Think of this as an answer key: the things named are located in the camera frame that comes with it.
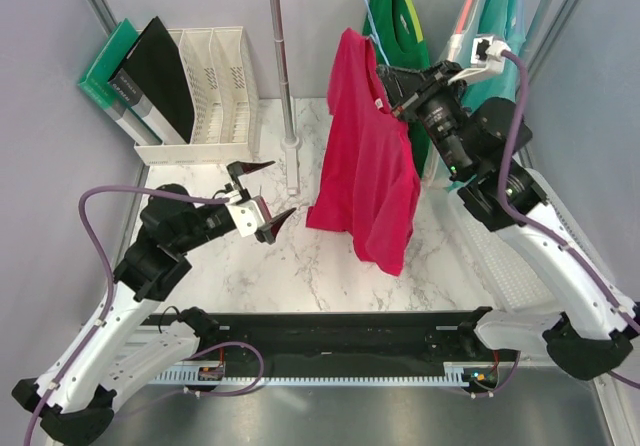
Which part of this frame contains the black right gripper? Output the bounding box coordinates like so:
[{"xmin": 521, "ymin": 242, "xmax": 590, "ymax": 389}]
[{"xmin": 378, "ymin": 59, "xmax": 473, "ymax": 178}]

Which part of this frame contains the light blue wire hanger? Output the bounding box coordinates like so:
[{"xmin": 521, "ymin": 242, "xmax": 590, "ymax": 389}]
[{"xmin": 363, "ymin": 0, "xmax": 390, "ymax": 66}]

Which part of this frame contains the red t shirt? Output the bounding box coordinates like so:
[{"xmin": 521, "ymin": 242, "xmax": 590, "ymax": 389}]
[{"xmin": 306, "ymin": 28, "xmax": 420, "ymax": 276}]

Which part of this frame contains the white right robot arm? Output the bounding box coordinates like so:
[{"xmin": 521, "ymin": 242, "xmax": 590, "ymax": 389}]
[{"xmin": 376, "ymin": 61, "xmax": 639, "ymax": 380}]

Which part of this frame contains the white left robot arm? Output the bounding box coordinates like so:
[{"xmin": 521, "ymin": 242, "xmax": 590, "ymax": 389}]
[{"xmin": 12, "ymin": 161, "xmax": 292, "ymax": 445}]

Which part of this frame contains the green t shirt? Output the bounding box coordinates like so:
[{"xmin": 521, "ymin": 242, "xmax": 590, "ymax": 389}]
[{"xmin": 362, "ymin": 0, "xmax": 431, "ymax": 177}]

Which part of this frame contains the teal t shirt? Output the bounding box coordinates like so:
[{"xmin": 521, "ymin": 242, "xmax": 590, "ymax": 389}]
[{"xmin": 463, "ymin": 0, "xmax": 525, "ymax": 112}]

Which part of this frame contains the metal clothes rack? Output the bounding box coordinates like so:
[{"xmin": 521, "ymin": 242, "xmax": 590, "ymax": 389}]
[{"xmin": 269, "ymin": 0, "xmax": 577, "ymax": 196}]

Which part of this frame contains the white file organizer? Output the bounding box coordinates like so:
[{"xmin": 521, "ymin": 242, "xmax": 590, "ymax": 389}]
[{"xmin": 135, "ymin": 26, "xmax": 260, "ymax": 166}]

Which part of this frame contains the green folder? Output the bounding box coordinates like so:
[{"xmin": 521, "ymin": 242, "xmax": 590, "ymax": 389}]
[{"xmin": 78, "ymin": 19, "xmax": 160, "ymax": 146}]

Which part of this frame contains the white plastic laundry basket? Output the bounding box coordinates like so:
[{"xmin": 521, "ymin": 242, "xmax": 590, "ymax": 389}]
[{"xmin": 445, "ymin": 168, "xmax": 615, "ymax": 314}]

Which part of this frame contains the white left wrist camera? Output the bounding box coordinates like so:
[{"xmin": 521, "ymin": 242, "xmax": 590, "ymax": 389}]
[{"xmin": 226, "ymin": 196, "xmax": 272, "ymax": 237}]

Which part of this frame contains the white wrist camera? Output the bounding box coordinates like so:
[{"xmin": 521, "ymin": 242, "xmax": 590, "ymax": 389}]
[
  {"xmin": 226, "ymin": 196, "xmax": 272, "ymax": 237},
  {"xmin": 448, "ymin": 35, "xmax": 511, "ymax": 85}
]

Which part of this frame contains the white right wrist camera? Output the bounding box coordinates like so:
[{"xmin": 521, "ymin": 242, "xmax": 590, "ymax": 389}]
[{"xmin": 448, "ymin": 35, "xmax": 511, "ymax": 85}]

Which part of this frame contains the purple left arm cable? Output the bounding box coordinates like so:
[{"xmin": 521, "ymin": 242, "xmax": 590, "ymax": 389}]
[{"xmin": 22, "ymin": 184, "xmax": 231, "ymax": 446}]

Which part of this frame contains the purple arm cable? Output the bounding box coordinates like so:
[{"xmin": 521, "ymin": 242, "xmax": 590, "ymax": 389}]
[
  {"xmin": 494, "ymin": 49, "xmax": 640, "ymax": 390},
  {"xmin": 22, "ymin": 184, "xmax": 231, "ymax": 446}
]

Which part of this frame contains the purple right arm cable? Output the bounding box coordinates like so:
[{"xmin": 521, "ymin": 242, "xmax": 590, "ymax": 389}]
[{"xmin": 494, "ymin": 49, "xmax": 640, "ymax": 390}]

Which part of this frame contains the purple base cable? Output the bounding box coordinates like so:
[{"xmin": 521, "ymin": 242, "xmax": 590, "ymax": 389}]
[{"xmin": 182, "ymin": 338, "xmax": 266, "ymax": 400}]

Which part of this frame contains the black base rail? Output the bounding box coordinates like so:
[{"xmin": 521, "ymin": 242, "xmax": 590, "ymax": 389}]
[{"xmin": 137, "ymin": 306, "xmax": 566, "ymax": 380}]

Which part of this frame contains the white slotted cable duct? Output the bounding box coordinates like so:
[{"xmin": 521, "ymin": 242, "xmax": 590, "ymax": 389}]
[{"xmin": 149, "ymin": 362, "xmax": 499, "ymax": 388}]

